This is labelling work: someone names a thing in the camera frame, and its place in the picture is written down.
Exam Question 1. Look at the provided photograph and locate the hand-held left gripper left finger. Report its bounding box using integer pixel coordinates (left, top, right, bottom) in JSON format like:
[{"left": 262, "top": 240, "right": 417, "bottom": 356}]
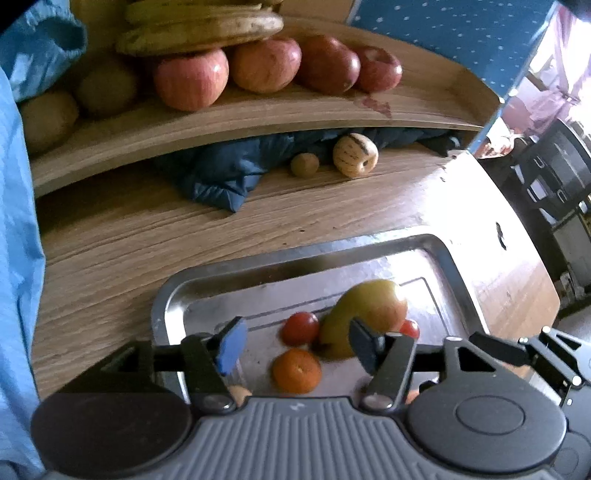
[{"left": 60, "top": 316, "right": 247, "bottom": 415}]

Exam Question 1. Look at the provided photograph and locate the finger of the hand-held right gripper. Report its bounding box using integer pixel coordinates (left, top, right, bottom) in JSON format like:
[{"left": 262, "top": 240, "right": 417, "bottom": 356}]
[
  {"left": 519, "top": 326, "right": 591, "bottom": 404},
  {"left": 471, "top": 332, "right": 532, "bottom": 367}
]

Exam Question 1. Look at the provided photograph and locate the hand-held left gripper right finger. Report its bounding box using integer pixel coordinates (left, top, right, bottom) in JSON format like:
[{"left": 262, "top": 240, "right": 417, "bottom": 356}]
[{"left": 348, "top": 318, "right": 503, "bottom": 411}]

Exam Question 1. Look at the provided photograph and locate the green red mango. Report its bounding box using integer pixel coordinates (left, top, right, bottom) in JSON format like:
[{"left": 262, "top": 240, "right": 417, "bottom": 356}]
[{"left": 318, "top": 279, "right": 409, "bottom": 361}]

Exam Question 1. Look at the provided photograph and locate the metal tray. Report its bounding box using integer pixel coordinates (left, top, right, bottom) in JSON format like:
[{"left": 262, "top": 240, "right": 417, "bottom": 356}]
[{"left": 151, "top": 233, "right": 490, "bottom": 403}]

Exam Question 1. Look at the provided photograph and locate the dark blue padded jacket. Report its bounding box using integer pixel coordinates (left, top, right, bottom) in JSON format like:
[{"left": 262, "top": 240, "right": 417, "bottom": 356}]
[{"left": 154, "top": 128, "right": 462, "bottom": 213}]

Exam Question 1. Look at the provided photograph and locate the small brown round fruit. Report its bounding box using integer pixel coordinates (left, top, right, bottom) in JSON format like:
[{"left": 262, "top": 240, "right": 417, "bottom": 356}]
[{"left": 290, "top": 153, "right": 320, "bottom": 178}]

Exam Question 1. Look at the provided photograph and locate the wooden tray shelf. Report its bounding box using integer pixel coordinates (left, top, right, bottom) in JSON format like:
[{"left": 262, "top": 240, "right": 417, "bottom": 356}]
[{"left": 30, "top": 18, "right": 502, "bottom": 199}]

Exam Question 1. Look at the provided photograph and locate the light blue striped garment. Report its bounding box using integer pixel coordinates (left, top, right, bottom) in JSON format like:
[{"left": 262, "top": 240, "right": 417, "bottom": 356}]
[{"left": 0, "top": 69, "right": 47, "bottom": 480}]

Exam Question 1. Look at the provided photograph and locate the red apple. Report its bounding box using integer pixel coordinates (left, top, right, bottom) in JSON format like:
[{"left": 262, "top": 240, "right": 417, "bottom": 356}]
[
  {"left": 353, "top": 45, "right": 403, "bottom": 93},
  {"left": 153, "top": 47, "right": 230, "bottom": 113},
  {"left": 298, "top": 34, "right": 362, "bottom": 95},
  {"left": 229, "top": 38, "right": 302, "bottom": 94}
]

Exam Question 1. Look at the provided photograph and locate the pale purple cloth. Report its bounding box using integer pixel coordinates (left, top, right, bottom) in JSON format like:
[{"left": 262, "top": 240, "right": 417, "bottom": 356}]
[{"left": 526, "top": 4, "right": 591, "bottom": 137}]

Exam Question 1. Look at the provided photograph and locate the brown kiwi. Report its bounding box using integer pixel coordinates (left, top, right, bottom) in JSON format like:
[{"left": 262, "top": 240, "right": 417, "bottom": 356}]
[
  {"left": 18, "top": 90, "right": 80, "bottom": 155},
  {"left": 76, "top": 62, "right": 139, "bottom": 118}
]

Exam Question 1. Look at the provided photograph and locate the blue dotted cloth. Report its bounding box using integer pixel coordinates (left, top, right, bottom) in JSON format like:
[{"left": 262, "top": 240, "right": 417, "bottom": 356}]
[{"left": 346, "top": 0, "right": 561, "bottom": 100}]

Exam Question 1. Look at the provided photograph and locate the bunch of bananas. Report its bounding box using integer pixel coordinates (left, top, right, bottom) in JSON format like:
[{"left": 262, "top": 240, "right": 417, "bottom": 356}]
[{"left": 115, "top": 0, "right": 284, "bottom": 57}]

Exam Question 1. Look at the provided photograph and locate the light blue crumpled cloth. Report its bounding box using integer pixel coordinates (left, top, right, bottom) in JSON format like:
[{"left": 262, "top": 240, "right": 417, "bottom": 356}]
[{"left": 0, "top": 0, "right": 88, "bottom": 103}]

